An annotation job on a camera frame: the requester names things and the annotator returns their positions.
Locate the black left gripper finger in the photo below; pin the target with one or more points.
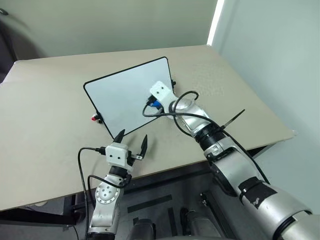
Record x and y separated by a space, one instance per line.
120 136
144 146

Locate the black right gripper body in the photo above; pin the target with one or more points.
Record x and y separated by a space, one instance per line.
151 98

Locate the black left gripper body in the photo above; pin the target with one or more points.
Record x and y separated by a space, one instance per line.
130 158

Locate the blue whiteboard eraser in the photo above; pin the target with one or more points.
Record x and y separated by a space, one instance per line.
156 105

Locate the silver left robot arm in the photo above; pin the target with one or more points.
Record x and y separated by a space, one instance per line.
105 200

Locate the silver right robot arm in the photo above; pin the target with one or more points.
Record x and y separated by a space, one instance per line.
250 175

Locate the black whiteboard stand clamp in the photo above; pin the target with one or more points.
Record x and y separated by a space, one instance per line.
99 118
173 83

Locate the small red and white knob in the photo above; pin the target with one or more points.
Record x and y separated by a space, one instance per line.
94 117

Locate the long black floor tape strip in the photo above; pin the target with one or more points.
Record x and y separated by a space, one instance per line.
150 203

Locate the dark rounded robot leg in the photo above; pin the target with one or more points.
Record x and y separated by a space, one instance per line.
197 225
144 228

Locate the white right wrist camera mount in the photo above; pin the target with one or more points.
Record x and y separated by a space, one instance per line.
163 96

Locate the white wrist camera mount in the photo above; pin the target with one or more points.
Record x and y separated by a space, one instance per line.
163 96
116 154

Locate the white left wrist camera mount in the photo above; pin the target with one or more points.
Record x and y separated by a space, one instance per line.
116 154

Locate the white whiteboard with black frame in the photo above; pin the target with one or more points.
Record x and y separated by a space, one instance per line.
120 100

